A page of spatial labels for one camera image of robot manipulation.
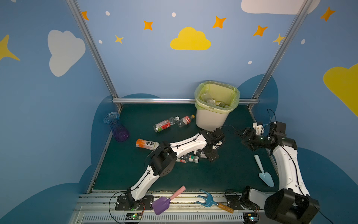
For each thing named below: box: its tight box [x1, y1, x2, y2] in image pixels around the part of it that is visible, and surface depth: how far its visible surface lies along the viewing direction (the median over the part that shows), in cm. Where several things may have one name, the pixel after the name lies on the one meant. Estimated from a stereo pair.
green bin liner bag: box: [194, 80, 241, 114], surface depth 95 cm
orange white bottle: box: [135, 138, 160, 151], surface depth 95 cm
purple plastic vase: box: [103, 112, 130, 142], surface depth 90 cm
